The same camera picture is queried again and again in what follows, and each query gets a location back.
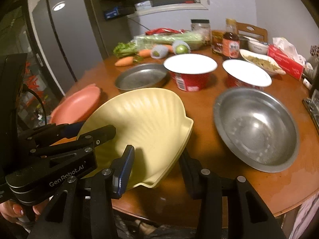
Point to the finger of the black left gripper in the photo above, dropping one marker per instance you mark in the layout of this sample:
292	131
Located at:
49	134
100	135

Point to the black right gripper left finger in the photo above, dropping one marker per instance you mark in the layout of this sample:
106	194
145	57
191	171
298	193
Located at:
109	184

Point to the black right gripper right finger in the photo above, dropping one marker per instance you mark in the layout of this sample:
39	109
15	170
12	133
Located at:
204	185

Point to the pink plastic plate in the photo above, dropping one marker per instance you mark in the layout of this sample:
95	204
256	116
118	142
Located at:
77	107

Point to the yellow shell-shaped plate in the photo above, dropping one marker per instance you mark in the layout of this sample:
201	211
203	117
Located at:
154	121

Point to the steel plate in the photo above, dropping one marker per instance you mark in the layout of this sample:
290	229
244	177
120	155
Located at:
147	75

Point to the large steel bowl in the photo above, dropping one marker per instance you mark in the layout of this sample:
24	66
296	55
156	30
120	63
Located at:
257	128

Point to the red noodle cup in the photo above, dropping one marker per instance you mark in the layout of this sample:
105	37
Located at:
191	72
245	74

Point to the left hand red nails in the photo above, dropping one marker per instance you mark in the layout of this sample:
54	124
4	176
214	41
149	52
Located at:
12	211

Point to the front carrot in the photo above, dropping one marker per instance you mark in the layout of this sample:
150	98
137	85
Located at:
125	61

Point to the carrot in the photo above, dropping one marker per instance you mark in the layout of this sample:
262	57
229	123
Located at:
125	61
145	53
170	48

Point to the middle carrot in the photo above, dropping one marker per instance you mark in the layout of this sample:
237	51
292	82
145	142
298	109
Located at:
145	53

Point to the foam-wrapped fruit left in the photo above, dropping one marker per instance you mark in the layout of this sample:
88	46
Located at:
159	52

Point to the back carrot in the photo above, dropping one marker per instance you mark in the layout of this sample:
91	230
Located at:
170	48

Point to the grey refrigerator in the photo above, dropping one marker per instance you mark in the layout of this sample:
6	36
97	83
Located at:
68	37

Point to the foam-wrapped green fruit right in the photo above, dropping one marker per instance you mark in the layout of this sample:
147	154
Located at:
180	47

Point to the red snack bag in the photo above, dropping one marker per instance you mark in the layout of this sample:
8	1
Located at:
164	31

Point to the black device on table edge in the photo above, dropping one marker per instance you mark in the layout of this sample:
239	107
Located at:
312	111

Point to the wrapped celery bunch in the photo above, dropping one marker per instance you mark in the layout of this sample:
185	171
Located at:
194	39

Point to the white dish with food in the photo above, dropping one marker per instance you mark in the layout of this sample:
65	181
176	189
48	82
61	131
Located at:
263	61

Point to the dark sauce bottle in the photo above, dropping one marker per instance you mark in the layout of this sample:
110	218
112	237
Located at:
230	42

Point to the chili sauce jar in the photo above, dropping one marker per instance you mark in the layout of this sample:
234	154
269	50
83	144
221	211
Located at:
217	41

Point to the small white bottle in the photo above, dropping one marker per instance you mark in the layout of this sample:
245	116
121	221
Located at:
307	84

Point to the red tissue box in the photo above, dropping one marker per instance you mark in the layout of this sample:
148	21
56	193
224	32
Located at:
287	57

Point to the white ceramic bowl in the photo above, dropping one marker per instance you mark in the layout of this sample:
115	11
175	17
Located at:
258	47

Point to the clear jar black lid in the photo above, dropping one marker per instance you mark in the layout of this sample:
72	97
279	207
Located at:
203	26

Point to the wooden chair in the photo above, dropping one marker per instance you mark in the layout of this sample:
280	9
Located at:
262	34

